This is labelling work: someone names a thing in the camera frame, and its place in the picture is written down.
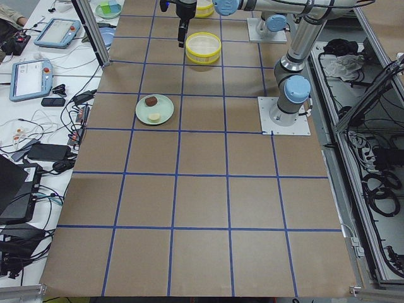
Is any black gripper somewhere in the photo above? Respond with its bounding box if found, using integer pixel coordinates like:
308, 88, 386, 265
159, 0, 197, 48

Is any yellow steamer basket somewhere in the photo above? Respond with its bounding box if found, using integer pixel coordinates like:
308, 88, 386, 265
185, 32, 222, 64
195, 0, 215, 18

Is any brown bun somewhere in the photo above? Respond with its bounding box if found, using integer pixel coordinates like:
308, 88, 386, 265
145, 96, 158, 107

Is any cream white bun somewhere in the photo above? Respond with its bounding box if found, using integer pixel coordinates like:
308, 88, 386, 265
148, 113, 161, 123

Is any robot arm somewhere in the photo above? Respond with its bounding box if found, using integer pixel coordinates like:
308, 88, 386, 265
255, 13, 287, 37
212, 1, 373, 127

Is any green bowl with blocks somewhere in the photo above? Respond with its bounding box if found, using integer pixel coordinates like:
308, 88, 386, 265
95, 0, 122, 20

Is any blue plate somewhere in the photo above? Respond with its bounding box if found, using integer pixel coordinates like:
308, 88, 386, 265
99, 27, 116, 47

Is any light green plate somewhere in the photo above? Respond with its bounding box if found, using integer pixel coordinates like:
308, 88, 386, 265
135, 94, 174, 125

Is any teach pendant far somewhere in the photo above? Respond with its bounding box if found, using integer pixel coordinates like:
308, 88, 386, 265
33, 18, 81, 49

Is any teach pendant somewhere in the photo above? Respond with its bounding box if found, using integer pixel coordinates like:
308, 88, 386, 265
33, 18, 81, 49
9, 60, 53, 102

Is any teach pendant near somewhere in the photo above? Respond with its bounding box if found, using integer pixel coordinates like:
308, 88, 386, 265
9, 60, 53, 102

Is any crumpled white cloth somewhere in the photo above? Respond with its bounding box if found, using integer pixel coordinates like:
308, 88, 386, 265
324, 54, 364, 81

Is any black power adapter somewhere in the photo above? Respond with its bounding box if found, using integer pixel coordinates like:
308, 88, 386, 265
27, 143, 71, 162

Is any black laptop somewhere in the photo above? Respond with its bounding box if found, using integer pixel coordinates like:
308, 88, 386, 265
1, 156, 42, 225

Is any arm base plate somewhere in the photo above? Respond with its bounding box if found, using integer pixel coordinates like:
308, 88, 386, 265
258, 97, 311, 136
247, 18, 287, 44

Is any aluminium frame post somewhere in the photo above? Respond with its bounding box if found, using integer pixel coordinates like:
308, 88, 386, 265
72, 0, 110, 69

